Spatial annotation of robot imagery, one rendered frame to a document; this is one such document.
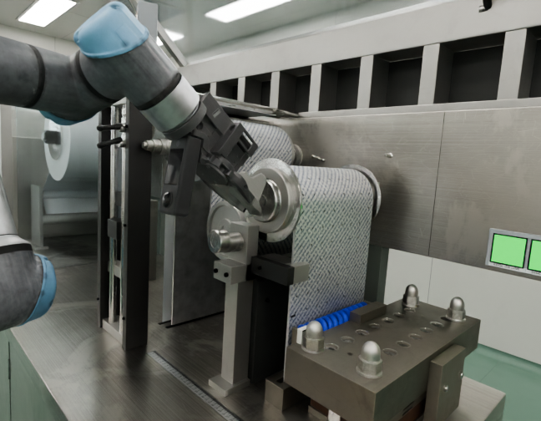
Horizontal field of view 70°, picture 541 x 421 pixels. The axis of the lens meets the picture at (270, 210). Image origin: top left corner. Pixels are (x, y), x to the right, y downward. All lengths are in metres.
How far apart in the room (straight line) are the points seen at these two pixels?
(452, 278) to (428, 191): 2.57
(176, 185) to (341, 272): 0.38
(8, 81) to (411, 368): 0.63
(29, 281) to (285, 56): 0.83
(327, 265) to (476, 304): 2.71
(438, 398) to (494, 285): 2.63
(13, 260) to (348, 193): 0.60
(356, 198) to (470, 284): 2.65
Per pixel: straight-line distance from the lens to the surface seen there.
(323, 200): 0.70
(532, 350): 3.39
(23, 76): 0.53
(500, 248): 0.83
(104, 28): 0.51
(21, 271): 0.78
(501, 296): 3.33
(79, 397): 0.80
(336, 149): 1.00
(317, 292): 0.74
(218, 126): 0.59
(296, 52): 1.14
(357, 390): 0.59
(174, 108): 0.53
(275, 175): 0.66
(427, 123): 0.89
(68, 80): 0.56
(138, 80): 0.52
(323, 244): 0.72
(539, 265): 0.82
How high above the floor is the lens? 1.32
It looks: 7 degrees down
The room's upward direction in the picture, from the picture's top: 4 degrees clockwise
